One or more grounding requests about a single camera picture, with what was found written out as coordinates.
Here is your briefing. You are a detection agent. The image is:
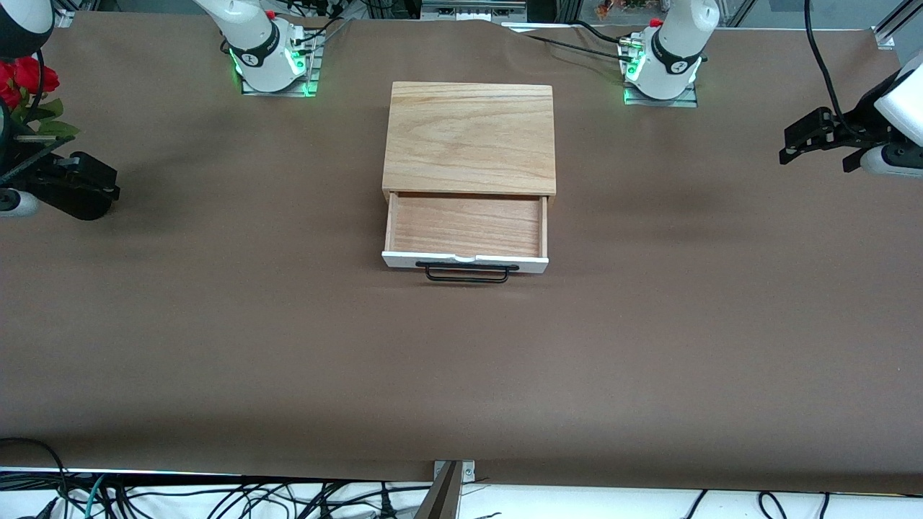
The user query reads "wooden drawer with white front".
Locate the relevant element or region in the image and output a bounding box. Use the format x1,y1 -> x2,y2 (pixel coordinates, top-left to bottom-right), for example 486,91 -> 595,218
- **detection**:
381,192 -> 550,275

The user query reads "red rose bouquet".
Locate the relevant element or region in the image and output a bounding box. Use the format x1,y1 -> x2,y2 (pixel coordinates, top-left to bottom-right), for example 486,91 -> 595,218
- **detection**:
0,56 -> 80,145

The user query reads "brown table cover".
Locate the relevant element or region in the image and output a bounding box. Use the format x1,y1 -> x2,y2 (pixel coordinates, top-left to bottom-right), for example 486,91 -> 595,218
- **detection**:
0,11 -> 923,495

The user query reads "light wooden cabinet box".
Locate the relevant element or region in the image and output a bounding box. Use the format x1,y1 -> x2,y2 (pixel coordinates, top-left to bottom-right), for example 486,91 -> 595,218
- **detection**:
381,81 -> 557,210

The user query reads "grey equipment rack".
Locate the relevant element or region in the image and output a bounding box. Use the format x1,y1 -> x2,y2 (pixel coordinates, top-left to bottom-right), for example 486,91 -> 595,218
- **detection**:
420,0 -> 527,22

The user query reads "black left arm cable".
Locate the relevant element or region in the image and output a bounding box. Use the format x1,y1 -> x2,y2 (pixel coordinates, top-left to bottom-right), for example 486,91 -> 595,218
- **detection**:
803,0 -> 846,125

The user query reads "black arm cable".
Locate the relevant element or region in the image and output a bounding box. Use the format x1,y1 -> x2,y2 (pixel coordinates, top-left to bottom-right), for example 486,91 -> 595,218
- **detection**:
29,56 -> 48,110
803,0 -> 846,125

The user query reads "aluminium frame profile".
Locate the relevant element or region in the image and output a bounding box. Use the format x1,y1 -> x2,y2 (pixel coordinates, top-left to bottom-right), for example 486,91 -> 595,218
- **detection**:
873,0 -> 923,50

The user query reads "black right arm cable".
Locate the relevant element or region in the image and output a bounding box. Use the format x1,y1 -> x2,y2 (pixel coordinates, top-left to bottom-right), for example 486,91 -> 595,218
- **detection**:
29,56 -> 48,110

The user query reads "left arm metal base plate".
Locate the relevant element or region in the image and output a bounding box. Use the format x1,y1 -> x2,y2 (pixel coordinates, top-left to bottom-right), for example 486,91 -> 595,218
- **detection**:
624,83 -> 699,109

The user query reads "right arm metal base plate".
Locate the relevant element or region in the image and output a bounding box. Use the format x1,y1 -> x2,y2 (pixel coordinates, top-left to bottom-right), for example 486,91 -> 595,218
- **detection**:
240,29 -> 319,98

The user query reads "black cable on table cover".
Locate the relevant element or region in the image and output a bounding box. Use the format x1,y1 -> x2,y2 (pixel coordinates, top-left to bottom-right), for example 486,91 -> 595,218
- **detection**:
505,20 -> 639,62

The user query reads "teal cable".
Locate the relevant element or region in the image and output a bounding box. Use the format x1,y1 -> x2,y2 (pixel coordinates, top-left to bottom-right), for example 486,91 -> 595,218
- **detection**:
79,474 -> 109,519

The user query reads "black cable tangle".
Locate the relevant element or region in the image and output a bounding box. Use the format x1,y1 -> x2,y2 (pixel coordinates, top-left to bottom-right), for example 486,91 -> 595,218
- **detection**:
0,438 -> 433,519

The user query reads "black wire drawer handle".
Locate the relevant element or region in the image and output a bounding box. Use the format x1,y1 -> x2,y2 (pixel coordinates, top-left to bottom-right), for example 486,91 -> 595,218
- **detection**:
416,262 -> 520,284

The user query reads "small metal bracket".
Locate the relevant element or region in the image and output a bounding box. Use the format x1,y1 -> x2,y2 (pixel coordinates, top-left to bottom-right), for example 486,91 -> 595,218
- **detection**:
433,460 -> 477,484

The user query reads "dark camera stand strut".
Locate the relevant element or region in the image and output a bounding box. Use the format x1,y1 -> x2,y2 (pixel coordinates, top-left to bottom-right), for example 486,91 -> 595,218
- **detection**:
415,461 -> 462,519

